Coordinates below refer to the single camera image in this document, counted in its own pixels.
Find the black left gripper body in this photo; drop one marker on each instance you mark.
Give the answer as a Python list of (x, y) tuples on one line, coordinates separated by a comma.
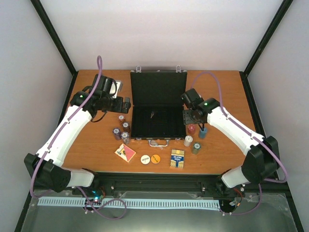
[(119, 108)]

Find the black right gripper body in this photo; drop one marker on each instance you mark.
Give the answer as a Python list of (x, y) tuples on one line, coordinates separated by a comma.
[(190, 119)]

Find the red poker chip stack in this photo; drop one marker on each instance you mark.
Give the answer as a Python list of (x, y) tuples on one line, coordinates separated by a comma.
[(191, 129)]

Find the blue poker chip stack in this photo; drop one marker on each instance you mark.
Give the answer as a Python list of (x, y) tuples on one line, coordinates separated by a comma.
[(202, 133)]

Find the white poker chip stack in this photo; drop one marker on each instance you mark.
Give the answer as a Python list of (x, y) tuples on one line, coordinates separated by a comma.
[(188, 140)]

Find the green poker chip stack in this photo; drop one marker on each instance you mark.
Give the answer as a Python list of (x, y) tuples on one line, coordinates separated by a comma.
[(196, 148)]

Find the blue playing card deck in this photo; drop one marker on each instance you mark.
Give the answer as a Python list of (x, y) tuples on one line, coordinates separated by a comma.
[(177, 158)]

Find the red playing card deck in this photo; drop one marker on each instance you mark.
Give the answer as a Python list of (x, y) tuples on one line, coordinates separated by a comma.
[(125, 152)]

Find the orange blind button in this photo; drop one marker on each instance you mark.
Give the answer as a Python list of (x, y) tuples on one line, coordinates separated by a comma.
[(155, 159)]

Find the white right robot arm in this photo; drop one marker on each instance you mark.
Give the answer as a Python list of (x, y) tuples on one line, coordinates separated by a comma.
[(261, 153)]

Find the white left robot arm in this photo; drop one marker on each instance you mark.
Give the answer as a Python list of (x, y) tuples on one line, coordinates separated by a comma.
[(46, 166)]

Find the black poker set case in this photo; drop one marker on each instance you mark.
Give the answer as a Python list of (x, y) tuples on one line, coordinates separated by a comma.
[(157, 111)]

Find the brown poker chip stack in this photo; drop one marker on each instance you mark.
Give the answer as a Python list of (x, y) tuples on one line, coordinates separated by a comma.
[(121, 119)]

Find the dark brown chip stack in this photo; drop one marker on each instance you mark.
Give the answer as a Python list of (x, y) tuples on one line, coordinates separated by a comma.
[(126, 126)]

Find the purple poker chip stack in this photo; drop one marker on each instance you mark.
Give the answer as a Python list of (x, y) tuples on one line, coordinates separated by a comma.
[(117, 133)]

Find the clear wrapped chip stack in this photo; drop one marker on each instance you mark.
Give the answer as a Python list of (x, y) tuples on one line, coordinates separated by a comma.
[(125, 137)]

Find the white dealer button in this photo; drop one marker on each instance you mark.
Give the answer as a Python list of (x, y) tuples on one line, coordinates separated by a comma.
[(145, 159)]

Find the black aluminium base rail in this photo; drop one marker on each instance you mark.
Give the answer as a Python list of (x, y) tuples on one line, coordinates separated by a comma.
[(113, 183)]

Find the light blue cable duct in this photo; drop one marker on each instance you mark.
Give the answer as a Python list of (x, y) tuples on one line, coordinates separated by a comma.
[(131, 203)]

